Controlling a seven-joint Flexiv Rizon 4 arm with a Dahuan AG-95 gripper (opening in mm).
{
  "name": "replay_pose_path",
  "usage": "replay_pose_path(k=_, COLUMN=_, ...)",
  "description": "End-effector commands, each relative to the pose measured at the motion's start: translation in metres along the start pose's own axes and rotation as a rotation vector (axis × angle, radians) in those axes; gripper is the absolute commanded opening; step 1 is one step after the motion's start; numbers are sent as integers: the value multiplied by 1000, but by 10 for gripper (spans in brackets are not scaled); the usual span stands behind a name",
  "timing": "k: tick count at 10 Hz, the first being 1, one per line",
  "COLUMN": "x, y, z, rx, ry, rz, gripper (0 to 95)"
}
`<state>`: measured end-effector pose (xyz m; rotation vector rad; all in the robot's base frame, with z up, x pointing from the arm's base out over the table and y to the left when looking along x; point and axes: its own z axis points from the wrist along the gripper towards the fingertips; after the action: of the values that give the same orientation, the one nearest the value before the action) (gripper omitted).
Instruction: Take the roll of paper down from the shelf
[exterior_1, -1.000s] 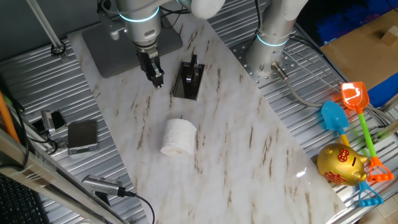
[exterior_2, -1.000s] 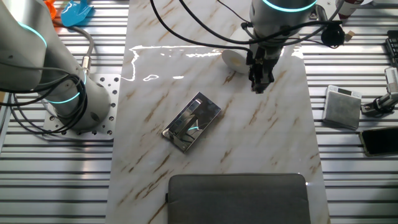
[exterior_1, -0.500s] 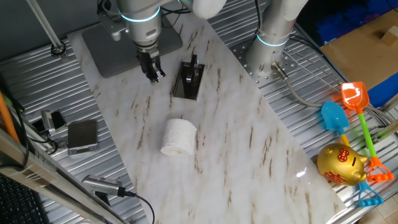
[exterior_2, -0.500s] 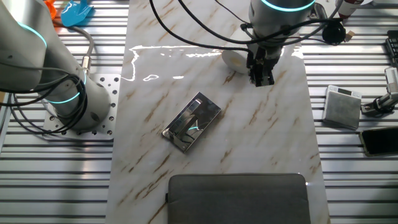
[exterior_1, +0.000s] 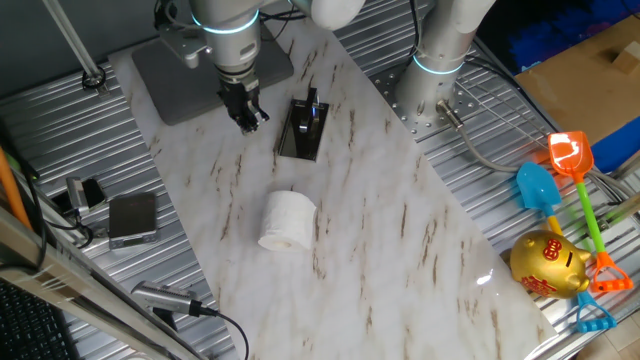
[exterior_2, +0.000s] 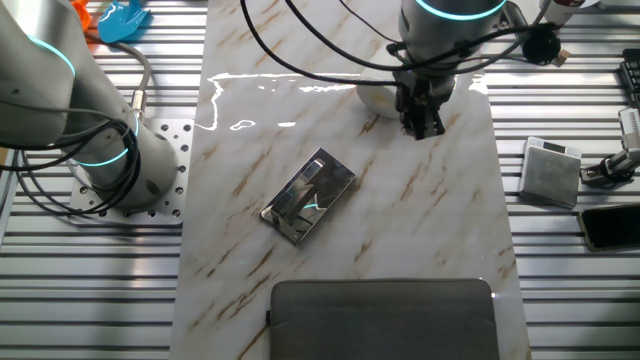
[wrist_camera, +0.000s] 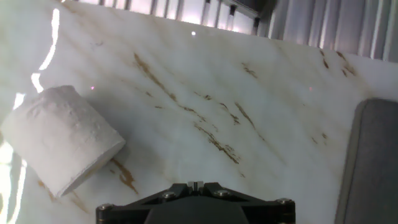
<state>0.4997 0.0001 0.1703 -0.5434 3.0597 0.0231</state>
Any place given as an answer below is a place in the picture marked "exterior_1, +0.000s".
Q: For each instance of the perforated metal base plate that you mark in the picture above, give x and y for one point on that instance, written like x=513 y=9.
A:
x=400 y=115

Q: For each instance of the marble pattern board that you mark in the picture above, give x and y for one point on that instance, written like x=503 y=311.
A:
x=375 y=225

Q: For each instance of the silver digital scale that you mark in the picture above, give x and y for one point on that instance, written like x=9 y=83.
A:
x=132 y=217

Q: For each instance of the orange green toy shovel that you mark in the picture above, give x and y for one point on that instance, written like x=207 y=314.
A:
x=570 y=152

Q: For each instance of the aluminium frame bar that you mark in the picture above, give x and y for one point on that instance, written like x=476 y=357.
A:
x=50 y=270

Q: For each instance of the blue fuzzy fabric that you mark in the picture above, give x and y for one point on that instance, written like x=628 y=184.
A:
x=550 y=40

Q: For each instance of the brown cardboard box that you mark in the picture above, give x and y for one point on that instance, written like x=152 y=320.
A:
x=575 y=90

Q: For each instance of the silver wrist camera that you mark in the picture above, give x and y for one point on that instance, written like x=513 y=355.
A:
x=185 y=45

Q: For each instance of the slanted metal pole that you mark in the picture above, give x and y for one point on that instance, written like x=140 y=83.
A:
x=75 y=45

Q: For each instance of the silver camera on mount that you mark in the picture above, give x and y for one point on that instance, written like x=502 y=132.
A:
x=160 y=296

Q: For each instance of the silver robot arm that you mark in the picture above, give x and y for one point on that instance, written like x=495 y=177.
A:
x=230 y=45

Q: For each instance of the black keyboard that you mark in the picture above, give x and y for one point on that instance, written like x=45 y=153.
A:
x=30 y=325

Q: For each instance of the golden piggy bank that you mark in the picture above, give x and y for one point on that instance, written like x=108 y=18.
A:
x=545 y=265

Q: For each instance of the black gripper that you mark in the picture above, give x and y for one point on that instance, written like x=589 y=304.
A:
x=235 y=95

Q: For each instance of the grey fabric sleeve pad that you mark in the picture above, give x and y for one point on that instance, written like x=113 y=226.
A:
x=175 y=90

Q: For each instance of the blue toy shovel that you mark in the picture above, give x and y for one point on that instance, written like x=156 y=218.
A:
x=537 y=190

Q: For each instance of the white toilet paper roll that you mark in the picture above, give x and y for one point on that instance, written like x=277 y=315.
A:
x=290 y=220

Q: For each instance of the wooden block on cardboard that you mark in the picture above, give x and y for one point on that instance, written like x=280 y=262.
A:
x=627 y=57

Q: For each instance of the blue bag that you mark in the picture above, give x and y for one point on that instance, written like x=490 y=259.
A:
x=617 y=147

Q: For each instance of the orange pole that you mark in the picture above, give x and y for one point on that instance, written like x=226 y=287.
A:
x=11 y=190

